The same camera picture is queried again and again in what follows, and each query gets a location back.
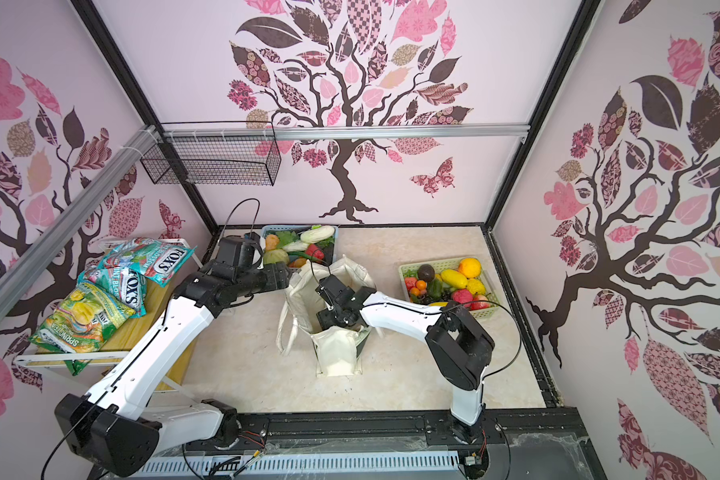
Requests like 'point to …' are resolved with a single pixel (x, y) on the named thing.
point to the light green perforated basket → (451, 264)
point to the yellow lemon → (475, 286)
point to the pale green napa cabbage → (317, 233)
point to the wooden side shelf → (116, 347)
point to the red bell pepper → (312, 250)
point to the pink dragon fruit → (462, 296)
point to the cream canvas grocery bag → (338, 351)
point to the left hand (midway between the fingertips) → (279, 278)
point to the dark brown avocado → (426, 272)
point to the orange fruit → (470, 267)
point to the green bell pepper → (435, 289)
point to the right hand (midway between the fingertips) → (328, 316)
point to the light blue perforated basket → (297, 244)
